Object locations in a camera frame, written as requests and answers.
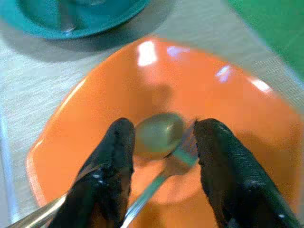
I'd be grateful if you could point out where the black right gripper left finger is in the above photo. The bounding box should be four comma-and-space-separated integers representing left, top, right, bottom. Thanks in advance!
48, 117, 136, 228

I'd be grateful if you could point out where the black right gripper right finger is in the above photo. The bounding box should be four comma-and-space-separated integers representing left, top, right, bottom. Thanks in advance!
193, 118, 304, 228

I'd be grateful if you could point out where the silver metal fork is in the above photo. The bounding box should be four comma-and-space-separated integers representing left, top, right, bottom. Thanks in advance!
122, 123, 200, 228

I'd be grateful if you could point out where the silver metal spoon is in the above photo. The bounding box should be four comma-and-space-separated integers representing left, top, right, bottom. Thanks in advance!
6, 112, 185, 228

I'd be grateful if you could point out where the orange plate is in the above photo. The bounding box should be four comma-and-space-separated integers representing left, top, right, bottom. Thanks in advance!
26, 37, 304, 228

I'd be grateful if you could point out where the green mat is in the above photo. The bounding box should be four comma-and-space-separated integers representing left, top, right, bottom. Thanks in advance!
227, 0, 304, 83

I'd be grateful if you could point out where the silver utensil on teal plate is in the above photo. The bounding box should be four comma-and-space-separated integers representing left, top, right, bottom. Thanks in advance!
56, 0, 77, 33

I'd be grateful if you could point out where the teal plate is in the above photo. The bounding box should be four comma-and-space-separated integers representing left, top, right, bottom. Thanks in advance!
0, 0, 152, 40

